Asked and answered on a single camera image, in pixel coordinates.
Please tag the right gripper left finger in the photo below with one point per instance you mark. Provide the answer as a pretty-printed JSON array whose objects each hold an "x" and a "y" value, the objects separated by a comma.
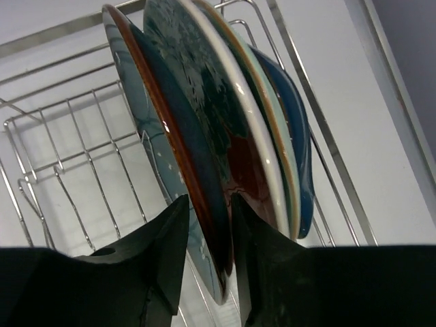
[{"x": 134, "y": 281}]

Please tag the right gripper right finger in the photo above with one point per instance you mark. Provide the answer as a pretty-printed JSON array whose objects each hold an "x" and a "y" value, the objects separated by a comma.
[{"x": 281, "y": 283}]

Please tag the dark blue plate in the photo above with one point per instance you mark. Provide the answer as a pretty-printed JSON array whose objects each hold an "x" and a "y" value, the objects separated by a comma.
[{"x": 298, "y": 125}]

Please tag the mint green flower plate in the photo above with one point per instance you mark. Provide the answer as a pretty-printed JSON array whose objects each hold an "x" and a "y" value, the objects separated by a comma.
[{"x": 271, "y": 110}]

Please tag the dark teal blossom plate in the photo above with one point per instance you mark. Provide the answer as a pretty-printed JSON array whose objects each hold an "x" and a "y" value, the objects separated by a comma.
[{"x": 176, "y": 147}]

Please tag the red teal flower plate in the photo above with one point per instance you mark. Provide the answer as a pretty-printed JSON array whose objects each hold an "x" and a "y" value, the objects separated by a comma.
[{"x": 211, "y": 79}]

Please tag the metal wire dish rack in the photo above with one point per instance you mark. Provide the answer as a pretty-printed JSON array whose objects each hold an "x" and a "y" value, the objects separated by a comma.
[{"x": 74, "y": 173}]

